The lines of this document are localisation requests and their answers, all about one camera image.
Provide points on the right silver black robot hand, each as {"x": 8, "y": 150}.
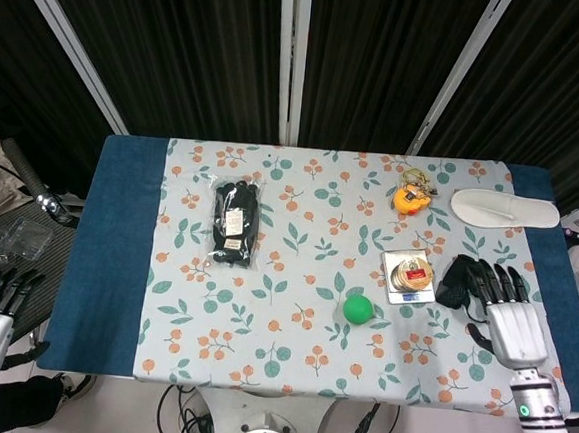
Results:
{"x": 516, "y": 334}

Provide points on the round gold tin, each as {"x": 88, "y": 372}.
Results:
{"x": 410, "y": 275}

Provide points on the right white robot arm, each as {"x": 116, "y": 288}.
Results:
{"x": 544, "y": 422}

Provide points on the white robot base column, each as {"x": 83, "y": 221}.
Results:
{"x": 265, "y": 425}

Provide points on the small digital scale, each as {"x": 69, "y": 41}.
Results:
{"x": 387, "y": 294}

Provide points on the black shoe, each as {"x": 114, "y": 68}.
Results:
{"x": 39, "y": 397}

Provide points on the black mesh cloth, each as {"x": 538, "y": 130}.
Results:
{"x": 451, "y": 289}

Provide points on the clear plastic package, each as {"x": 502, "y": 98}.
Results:
{"x": 27, "y": 238}

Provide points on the white slipper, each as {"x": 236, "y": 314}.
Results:
{"x": 521, "y": 209}

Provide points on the green ball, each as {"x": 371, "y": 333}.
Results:
{"x": 358, "y": 310}

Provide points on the blue table cover cloth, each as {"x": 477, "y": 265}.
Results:
{"x": 107, "y": 237}

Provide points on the grey office chair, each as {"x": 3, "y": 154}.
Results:
{"x": 27, "y": 171}

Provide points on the floral print tablecloth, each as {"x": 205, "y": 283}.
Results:
{"x": 285, "y": 276}

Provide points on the bagged black gloves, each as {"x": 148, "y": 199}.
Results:
{"x": 234, "y": 222}

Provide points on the black pleated curtain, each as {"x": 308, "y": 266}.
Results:
{"x": 193, "y": 43}

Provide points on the white frame post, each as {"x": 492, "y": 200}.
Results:
{"x": 67, "y": 43}
{"x": 290, "y": 61}
{"x": 461, "y": 74}

